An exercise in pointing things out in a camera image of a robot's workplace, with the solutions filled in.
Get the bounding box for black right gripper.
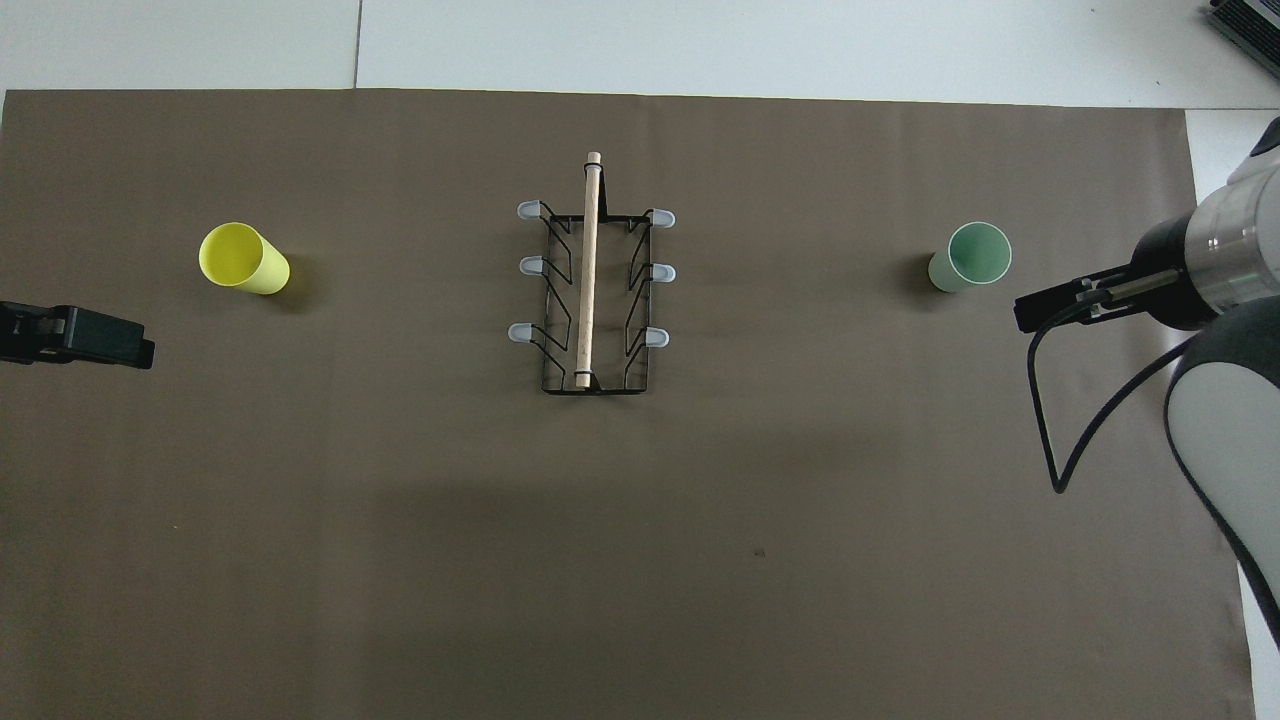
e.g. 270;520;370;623
1015;212;1216;333

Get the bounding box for pale green plastic cup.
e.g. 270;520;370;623
927;221;1013;294

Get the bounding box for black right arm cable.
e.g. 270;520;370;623
1028;300;1196;494

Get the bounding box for black wire cup rack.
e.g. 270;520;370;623
508;152;677;396

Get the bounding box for brown paper table mat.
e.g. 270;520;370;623
0;88;1256;720

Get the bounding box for dark grey ribbed device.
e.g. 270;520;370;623
1205;0;1280;51

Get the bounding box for yellow plastic cup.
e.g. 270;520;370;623
198;222;291;296

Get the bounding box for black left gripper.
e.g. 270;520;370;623
0;300;156;370

